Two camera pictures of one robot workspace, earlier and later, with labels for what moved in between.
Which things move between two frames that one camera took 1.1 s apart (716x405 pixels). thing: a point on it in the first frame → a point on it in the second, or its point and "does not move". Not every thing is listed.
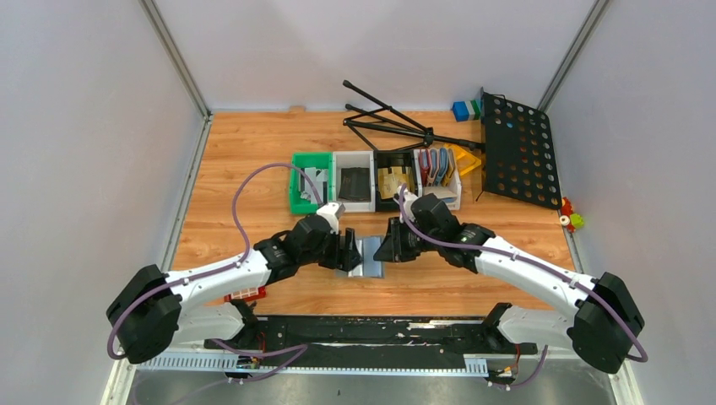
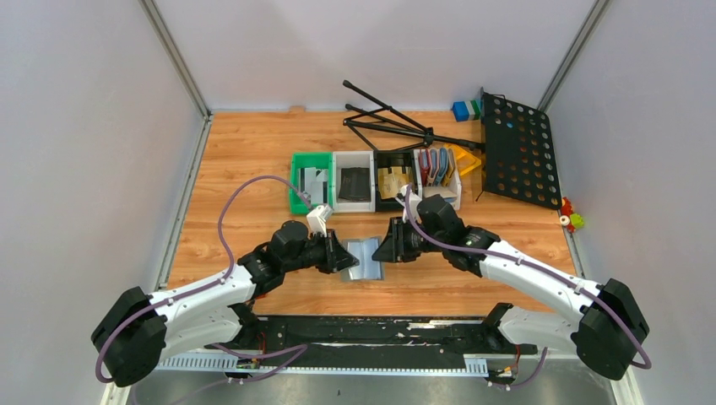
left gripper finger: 350,239 → 336,246
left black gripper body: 333,251 does not move
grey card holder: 366,246 does not move
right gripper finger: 393,229 does not move
